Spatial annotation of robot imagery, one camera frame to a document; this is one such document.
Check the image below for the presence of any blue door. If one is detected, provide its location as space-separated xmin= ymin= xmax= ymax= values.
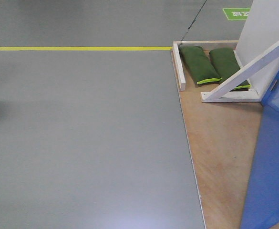
xmin=240 ymin=71 xmax=279 ymax=229

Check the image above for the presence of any left green sandbag by door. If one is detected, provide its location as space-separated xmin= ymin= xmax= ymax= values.
xmin=179 ymin=45 xmax=222 ymax=85

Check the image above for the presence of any green sandbag by door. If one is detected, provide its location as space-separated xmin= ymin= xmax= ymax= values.
xmin=209 ymin=48 xmax=240 ymax=84
xmin=179 ymin=45 xmax=222 ymax=85

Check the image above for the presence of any plywood door platform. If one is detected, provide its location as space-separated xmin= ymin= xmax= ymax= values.
xmin=171 ymin=40 xmax=265 ymax=229

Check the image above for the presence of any right green sandbag by door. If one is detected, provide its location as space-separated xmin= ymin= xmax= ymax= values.
xmin=209 ymin=48 xmax=240 ymax=84

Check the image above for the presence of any white diagonal wooden brace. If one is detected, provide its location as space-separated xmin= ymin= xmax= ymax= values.
xmin=201 ymin=40 xmax=279 ymax=102

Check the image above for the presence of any green floor sign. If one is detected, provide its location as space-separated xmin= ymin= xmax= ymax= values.
xmin=222 ymin=8 xmax=250 ymax=21

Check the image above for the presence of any white wooden door base frame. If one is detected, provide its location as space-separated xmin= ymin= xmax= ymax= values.
xmin=171 ymin=40 xmax=261 ymax=103

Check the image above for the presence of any dark guy rope by door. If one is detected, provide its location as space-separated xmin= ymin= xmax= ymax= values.
xmin=181 ymin=0 xmax=208 ymax=43

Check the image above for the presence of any white door wall panel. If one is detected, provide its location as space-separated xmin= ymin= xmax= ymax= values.
xmin=236 ymin=0 xmax=279 ymax=97

